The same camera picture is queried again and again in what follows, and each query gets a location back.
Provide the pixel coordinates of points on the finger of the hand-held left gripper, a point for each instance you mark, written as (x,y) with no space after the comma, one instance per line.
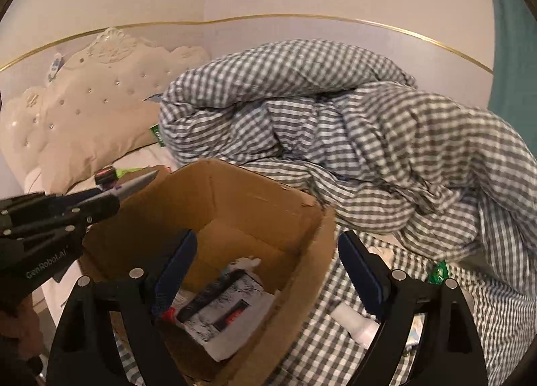
(50,200)
(92,209)

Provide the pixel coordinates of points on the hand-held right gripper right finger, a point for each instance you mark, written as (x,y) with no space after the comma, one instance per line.
(360,281)

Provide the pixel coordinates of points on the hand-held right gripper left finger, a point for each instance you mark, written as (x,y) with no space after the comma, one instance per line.
(178,272)

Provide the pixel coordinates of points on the white lace cloth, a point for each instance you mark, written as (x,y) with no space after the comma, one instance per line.
(382,255)

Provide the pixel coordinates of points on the white plastic tube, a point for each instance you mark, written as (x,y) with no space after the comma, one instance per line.
(352,319)

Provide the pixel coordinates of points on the silver foil packet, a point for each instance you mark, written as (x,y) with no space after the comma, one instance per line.
(134,184)

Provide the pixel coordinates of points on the green snack packet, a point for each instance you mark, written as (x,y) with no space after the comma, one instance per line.
(438,275)

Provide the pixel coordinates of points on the brown cardboard box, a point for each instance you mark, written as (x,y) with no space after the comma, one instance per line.
(251,201)

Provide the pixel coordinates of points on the person's left forearm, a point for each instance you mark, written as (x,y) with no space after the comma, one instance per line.
(19,325)

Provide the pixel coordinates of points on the dark red small item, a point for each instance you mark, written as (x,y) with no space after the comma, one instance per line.
(105,178)

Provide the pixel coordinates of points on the small red capped item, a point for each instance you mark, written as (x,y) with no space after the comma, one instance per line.
(168,314)

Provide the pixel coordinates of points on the green orange packet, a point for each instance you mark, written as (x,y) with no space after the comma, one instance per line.
(128,170)

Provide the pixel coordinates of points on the black white printed packet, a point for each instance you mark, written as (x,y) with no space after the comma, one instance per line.
(226,302)

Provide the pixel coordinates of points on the grey white checked bed sheet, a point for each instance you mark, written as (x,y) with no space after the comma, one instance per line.
(319,340)

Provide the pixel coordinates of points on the shiny holographic packet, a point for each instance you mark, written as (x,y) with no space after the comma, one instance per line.
(413,335)

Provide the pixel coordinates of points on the green printed box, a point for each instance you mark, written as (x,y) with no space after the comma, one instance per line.
(158,134)

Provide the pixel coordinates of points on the beige studded pillow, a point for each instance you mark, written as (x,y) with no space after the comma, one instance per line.
(96,109)

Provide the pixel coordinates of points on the blue white tag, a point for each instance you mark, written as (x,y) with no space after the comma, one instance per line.
(54,67)

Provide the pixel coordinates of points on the grey white checked duvet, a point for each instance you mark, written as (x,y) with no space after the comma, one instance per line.
(335,117)

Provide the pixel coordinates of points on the teal curtain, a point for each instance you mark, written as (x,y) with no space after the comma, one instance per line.
(512,54)

